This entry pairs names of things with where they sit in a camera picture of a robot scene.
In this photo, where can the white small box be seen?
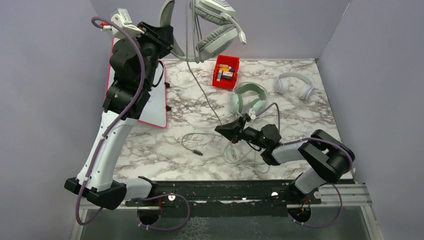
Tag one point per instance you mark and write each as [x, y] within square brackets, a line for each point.
[227, 75]

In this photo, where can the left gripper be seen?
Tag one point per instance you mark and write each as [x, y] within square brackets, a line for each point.
[161, 36]

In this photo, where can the white headphones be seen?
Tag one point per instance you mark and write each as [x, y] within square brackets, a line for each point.
[296, 82]

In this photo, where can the red plastic bin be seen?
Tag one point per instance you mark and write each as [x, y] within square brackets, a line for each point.
[232, 62]

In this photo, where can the green headphones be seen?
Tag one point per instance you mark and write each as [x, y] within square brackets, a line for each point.
[248, 96]

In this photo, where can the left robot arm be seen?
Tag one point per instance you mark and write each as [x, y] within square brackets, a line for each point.
[136, 93]

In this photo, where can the yellow marker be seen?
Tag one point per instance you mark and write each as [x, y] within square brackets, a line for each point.
[225, 69]

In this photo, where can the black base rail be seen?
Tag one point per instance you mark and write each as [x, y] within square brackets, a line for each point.
[225, 198]

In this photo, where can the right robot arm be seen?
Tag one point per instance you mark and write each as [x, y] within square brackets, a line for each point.
[327, 157]

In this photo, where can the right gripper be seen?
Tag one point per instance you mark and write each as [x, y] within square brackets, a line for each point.
[233, 130]

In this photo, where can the grey white gaming headset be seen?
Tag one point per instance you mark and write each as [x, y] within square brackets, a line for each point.
[213, 26]

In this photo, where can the white green glue stick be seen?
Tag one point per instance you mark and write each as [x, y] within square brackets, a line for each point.
[219, 75]

